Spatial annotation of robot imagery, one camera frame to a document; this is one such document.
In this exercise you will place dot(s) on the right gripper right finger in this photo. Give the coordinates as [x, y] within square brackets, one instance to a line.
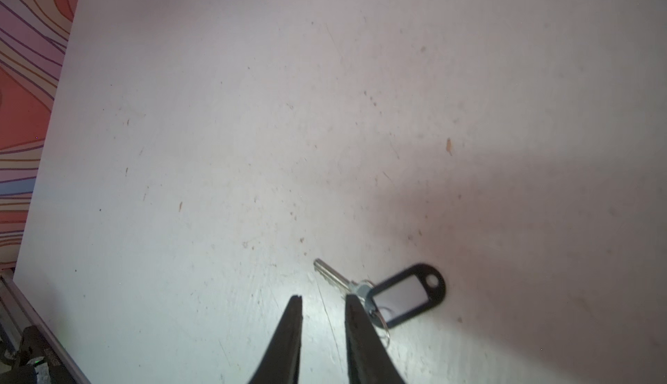
[367, 359]

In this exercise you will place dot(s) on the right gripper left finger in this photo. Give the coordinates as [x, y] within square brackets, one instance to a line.
[281, 360]

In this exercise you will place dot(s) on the silver key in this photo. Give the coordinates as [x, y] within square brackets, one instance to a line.
[347, 287]

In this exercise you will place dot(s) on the black key tag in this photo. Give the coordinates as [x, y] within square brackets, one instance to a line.
[400, 298]

